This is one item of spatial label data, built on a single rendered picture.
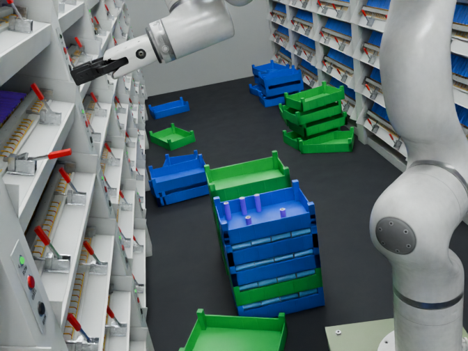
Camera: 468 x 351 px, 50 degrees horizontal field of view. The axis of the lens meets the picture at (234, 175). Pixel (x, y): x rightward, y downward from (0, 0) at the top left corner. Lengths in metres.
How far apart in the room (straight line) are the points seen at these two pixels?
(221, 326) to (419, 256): 1.08
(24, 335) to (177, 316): 1.23
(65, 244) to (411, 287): 0.63
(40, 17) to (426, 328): 1.02
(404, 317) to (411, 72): 0.45
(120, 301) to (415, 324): 0.81
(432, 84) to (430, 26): 0.08
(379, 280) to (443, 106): 1.21
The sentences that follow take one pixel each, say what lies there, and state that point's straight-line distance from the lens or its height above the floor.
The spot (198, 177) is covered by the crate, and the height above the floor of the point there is 0.11.
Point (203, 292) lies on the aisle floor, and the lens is 1.97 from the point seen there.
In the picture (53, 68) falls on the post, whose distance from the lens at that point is 1.27.
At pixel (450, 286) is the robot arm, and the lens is 0.93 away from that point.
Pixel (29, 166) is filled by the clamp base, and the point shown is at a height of 0.90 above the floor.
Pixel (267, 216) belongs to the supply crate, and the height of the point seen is 0.32.
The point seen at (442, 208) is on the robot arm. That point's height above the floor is 0.77.
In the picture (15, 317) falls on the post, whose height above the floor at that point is 0.80.
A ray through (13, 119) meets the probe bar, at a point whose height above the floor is 0.94.
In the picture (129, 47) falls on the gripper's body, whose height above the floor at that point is 1.02.
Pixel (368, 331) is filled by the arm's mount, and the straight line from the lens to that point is 1.17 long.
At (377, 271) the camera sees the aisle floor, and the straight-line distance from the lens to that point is 1.97.
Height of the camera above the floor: 1.16
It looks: 24 degrees down
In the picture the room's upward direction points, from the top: 10 degrees counter-clockwise
